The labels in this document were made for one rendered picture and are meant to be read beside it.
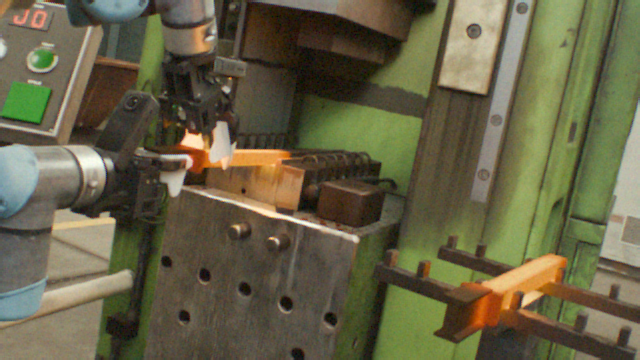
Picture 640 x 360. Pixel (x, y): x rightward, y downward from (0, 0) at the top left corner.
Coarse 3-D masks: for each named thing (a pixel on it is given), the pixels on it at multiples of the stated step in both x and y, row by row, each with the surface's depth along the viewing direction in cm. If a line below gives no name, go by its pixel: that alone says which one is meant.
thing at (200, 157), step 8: (176, 144) 108; (152, 152) 99; (160, 152) 98; (168, 152) 100; (176, 152) 102; (184, 152) 104; (192, 152) 106; (200, 152) 106; (208, 152) 111; (240, 152) 119; (248, 152) 122; (256, 152) 124; (264, 152) 127; (272, 152) 130; (280, 152) 133; (192, 160) 107; (200, 160) 106; (208, 160) 110; (232, 160) 117; (240, 160) 119; (248, 160) 121; (256, 160) 124; (264, 160) 127; (272, 160) 130; (192, 168) 107; (200, 168) 107
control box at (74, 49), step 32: (0, 32) 138; (32, 32) 139; (64, 32) 139; (96, 32) 144; (0, 64) 136; (64, 64) 137; (0, 96) 133; (64, 96) 135; (0, 128) 132; (32, 128) 132; (64, 128) 136
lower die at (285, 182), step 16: (288, 160) 132; (304, 160) 139; (208, 176) 136; (224, 176) 135; (240, 176) 134; (256, 176) 132; (272, 176) 131; (288, 176) 129; (304, 176) 129; (320, 176) 135; (336, 176) 143; (240, 192) 134; (256, 192) 132; (272, 192) 131; (288, 192) 130; (304, 208) 132
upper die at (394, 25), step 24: (264, 0) 129; (288, 0) 127; (312, 0) 125; (336, 0) 124; (360, 0) 132; (384, 0) 143; (408, 0) 156; (360, 24) 136; (384, 24) 146; (408, 24) 160
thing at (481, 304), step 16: (544, 256) 105; (560, 256) 108; (512, 272) 91; (528, 272) 93; (544, 272) 96; (464, 288) 74; (480, 288) 76; (496, 288) 81; (512, 288) 83; (528, 288) 90; (448, 304) 71; (464, 304) 70; (480, 304) 76; (496, 304) 76; (448, 320) 71; (464, 320) 73; (480, 320) 77; (496, 320) 77; (448, 336) 71; (464, 336) 72
